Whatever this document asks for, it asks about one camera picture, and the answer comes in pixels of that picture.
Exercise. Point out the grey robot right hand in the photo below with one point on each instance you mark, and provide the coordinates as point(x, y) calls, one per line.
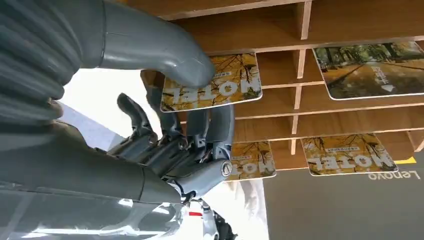
point(82, 169)

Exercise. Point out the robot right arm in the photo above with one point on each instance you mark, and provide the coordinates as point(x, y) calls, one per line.
point(30, 49)

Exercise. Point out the grey laptop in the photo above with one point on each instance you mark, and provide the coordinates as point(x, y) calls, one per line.
point(338, 208)

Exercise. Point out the wooden card box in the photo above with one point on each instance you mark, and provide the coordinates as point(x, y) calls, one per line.
point(331, 23)

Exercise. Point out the tree road picture card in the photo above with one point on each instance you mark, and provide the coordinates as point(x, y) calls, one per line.
point(371, 73)

